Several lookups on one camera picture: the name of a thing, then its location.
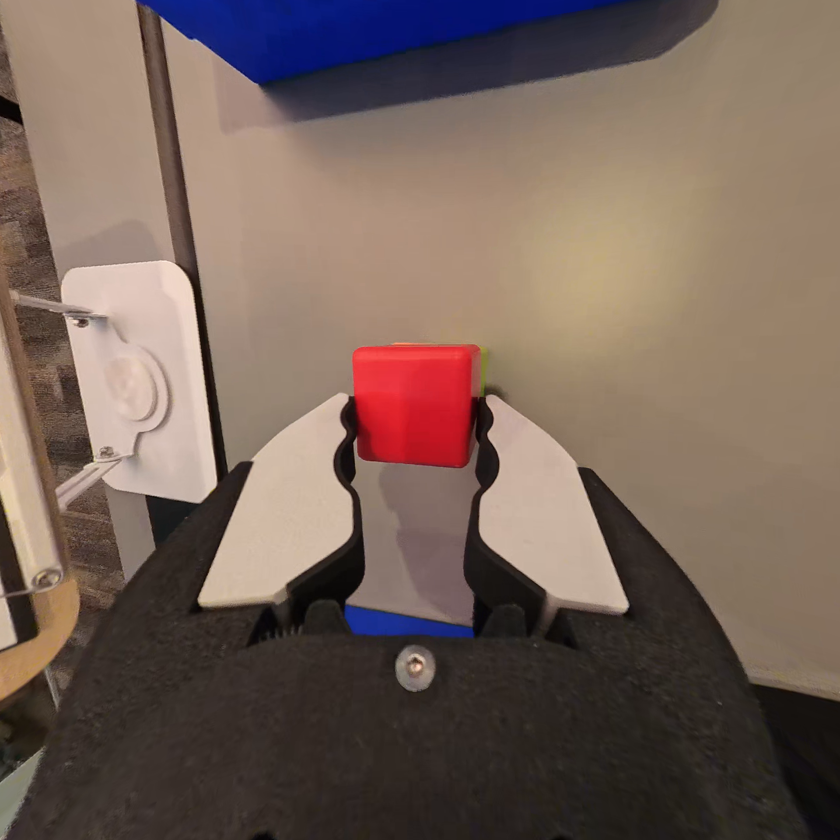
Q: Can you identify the black textured mat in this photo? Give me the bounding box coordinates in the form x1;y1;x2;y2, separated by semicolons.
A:
749;663;840;802

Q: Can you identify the blue plastic bin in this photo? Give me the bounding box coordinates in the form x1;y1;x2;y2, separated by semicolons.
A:
344;604;476;640
138;0;631;86

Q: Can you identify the red magnetic cube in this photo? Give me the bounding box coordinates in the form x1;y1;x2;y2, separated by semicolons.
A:
352;344;481;468

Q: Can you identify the wooden instruction sign board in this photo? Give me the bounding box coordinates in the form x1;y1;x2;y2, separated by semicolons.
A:
0;263;80;703

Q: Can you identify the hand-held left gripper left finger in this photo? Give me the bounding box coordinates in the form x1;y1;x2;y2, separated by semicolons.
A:
197;392;366;631

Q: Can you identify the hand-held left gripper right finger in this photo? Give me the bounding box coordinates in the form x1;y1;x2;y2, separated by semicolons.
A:
466;394;631;634

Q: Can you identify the white sign stand base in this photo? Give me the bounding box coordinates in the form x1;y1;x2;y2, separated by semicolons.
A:
61;260;220;504

